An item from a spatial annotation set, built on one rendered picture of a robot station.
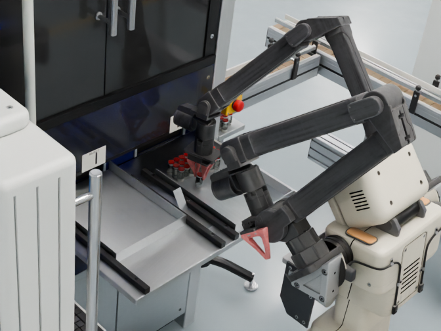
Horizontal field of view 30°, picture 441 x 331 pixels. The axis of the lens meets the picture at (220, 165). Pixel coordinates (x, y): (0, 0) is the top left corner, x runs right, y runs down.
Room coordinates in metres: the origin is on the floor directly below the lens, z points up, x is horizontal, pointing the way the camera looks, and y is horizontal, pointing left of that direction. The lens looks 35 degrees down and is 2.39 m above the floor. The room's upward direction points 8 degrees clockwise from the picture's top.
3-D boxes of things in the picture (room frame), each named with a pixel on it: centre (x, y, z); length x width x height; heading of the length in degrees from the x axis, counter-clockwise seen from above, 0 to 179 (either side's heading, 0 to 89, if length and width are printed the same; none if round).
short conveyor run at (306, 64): (2.69, -0.07, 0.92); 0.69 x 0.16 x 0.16; 140
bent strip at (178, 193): (1.88, 0.06, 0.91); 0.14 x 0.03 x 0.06; 51
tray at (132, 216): (1.85, 0.29, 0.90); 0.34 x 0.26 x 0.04; 50
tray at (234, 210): (2.03, -0.02, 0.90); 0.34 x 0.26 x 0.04; 50
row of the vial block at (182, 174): (2.10, 0.07, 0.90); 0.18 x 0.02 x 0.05; 140
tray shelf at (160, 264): (1.93, 0.13, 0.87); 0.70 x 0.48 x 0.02; 140
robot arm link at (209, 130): (2.03, 0.06, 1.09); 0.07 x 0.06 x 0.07; 61
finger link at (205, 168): (2.03, 0.06, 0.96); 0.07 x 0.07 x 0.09; 65
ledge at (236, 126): (2.41, 0.03, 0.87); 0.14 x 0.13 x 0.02; 50
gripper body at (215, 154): (2.03, 0.06, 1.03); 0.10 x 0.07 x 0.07; 65
